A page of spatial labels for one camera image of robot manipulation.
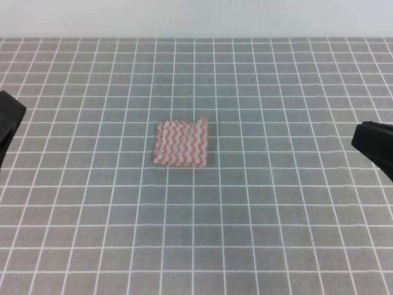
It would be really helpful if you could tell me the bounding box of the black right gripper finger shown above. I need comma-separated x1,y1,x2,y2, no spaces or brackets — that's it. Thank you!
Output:
351,121,393,180

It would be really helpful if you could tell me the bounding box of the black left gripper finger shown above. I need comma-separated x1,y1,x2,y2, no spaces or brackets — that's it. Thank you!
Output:
0,90,26,164

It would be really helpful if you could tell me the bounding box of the pink white wavy towel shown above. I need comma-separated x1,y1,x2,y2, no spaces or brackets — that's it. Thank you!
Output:
152,117,208,167

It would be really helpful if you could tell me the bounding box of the grey grid tablecloth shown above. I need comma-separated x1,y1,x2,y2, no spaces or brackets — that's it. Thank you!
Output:
1,38,392,294

